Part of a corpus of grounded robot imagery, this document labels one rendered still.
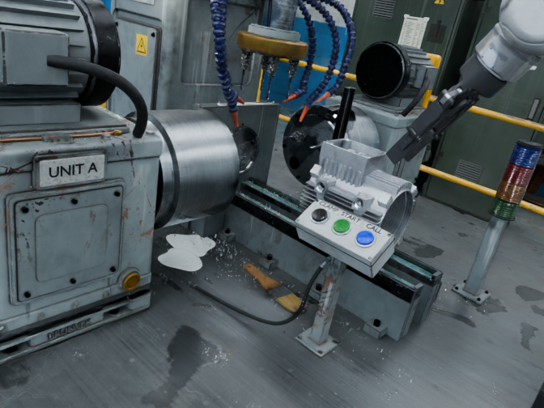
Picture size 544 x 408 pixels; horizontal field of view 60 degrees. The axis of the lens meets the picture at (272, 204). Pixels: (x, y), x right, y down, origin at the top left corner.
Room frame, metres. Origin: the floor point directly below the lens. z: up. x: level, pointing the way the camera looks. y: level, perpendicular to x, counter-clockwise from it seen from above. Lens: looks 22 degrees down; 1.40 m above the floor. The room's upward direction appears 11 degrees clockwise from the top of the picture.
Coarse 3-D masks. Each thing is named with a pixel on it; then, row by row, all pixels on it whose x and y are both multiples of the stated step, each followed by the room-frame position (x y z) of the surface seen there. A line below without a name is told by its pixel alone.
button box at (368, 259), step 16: (336, 208) 0.81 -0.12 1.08; (304, 224) 0.79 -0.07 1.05; (320, 224) 0.78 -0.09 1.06; (352, 224) 0.77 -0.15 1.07; (368, 224) 0.77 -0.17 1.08; (304, 240) 0.81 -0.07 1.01; (320, 240) 0.77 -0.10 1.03; (336, 240) 0.74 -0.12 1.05; (352, 240) 0.74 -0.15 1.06; (384, 240) 0.73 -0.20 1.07; (336, 256) 0.76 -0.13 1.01; (352, 256) 0.72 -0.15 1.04; (368, 256) 0.71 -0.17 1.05; (384, 256) 0.73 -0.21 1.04; (368, 272) 0.71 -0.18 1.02
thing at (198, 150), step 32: (160, 128) 0.89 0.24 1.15; (192, 128) 0.94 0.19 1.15; (224, 128) 1.00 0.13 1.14; (160, 160) 0.84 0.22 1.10; (192, 160) 0.88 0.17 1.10; (224, 160) 0.94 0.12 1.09; (160, 192) 0.83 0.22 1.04; (192, 192) 0.87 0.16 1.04; (224, 192) 0.94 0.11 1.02; (160, 224) 0.87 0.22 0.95
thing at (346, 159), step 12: (324, 144) 1.04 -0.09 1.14; (336, 144) 1.09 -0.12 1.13; (348, 144) 1.10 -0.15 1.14; (360, 144) 1.10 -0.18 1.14; (324, 156) 1.04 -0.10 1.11; (336, 156) 1.02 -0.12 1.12; (348, 156) 1.00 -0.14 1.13; (360, 156) 0.98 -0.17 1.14; (372, 156) 1.00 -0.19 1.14; (384, 156) 1.03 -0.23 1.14; (324, 168) 1.03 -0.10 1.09; (336, 168) 1.02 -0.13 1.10; (348, 168) 1.00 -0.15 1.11; (360, 168) 0.98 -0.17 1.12; (372, 168) 1.00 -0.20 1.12; (384, 168) 1.05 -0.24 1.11; (348, 180) 0.99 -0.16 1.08; (360, 180) 0.98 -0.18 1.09
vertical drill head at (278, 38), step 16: (272, 0) 1.20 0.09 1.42; (288, 0) 1.20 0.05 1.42; (272, 16) 1.20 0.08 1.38; (288, 16) 1.21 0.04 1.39; (240, 32) 1.20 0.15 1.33; (256, 32) 1.19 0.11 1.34; (272, 32) 1.18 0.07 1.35; (288, 32) 1.19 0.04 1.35; (240, 48) 1.20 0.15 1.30; (256, 48) 1.16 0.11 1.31; (272, 48) 1.15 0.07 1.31; (288, 48) 1.16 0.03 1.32; (304, 48) 1.20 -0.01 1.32; (272, 64) 1.17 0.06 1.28
